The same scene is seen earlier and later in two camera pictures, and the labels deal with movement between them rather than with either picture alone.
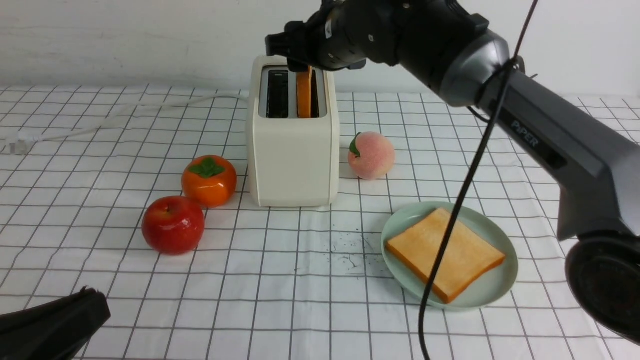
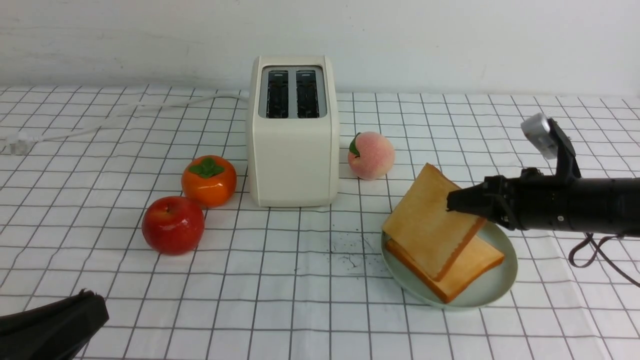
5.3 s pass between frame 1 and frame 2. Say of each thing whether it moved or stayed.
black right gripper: moved
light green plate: stayed
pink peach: stayed
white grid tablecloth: stayed
